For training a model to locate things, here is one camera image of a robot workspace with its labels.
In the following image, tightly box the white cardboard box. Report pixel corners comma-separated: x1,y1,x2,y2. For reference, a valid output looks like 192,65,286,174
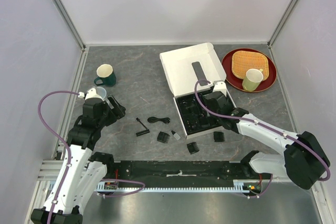
160,42,226,140

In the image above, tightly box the black power cable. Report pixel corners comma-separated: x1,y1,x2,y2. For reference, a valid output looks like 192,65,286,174
147,116,171,124

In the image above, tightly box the small clear oil bottle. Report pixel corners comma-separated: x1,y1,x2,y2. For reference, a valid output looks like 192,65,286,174
171,130,181,140

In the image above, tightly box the black comb guard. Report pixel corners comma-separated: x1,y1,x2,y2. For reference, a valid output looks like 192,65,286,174
187,142,200,155
157,131,170,144
213,131,225,143

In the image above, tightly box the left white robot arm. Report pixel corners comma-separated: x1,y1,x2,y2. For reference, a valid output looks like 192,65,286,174
30,95,125,223

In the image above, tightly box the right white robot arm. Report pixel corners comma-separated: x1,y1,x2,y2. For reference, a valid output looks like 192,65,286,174
200,91,331,189

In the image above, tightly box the clear plastic measuring cup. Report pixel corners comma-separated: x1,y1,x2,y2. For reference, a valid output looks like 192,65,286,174
96,87,107,100

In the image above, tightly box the black plastic tray insert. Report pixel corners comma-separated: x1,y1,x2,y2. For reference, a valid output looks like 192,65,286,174
175,90,235,138

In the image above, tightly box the dark green mug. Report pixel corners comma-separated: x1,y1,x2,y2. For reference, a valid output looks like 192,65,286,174
94,64,117,87

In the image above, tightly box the light green cup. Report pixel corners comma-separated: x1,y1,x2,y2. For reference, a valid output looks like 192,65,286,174
242,69,264,92

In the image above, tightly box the red round tray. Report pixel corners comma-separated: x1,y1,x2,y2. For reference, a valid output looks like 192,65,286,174
222,48,277,93

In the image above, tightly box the woven bamboo mat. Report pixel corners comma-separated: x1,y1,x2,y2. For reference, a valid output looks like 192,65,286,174
232,50,269,81

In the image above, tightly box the black comb guard front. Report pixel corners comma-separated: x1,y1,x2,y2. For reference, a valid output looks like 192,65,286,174
187,142,200,155

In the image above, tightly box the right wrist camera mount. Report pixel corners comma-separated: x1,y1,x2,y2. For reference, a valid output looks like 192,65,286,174
212,80,227,97

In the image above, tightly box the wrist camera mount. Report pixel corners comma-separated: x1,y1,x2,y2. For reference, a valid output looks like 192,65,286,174
77,88,103,100
212,80,227,97

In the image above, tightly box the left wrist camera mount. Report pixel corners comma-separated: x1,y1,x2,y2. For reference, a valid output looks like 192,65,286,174
77,88,103,100

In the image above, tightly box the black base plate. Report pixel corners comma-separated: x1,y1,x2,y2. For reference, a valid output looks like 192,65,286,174
106,161,270,189

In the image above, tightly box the white slotted cable duct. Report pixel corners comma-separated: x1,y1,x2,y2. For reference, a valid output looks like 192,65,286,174
95,180,262,194

